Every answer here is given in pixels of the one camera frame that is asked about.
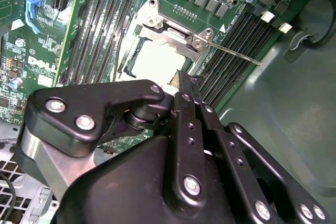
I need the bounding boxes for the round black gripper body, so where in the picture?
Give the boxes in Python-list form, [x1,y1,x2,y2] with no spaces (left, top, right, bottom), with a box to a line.
[51,135,253,224]

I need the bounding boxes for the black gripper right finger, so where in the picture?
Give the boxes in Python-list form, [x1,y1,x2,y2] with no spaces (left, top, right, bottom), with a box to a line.
[192,76,331,224]

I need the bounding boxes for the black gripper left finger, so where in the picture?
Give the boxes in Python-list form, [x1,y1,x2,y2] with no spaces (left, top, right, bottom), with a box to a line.
[13,69,212,209]

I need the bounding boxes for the metal locking lever wire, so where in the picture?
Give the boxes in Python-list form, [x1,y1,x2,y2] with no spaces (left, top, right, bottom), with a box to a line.
[206,42,264,67]
[113,15,131,80]

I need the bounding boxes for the silver topped CPU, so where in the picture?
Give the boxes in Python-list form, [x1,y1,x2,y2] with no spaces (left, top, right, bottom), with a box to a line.
[123,42,194,90]

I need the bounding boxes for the metal socket cover frame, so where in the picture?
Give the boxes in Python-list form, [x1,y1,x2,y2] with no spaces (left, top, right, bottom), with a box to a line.
[117,23,204,88]

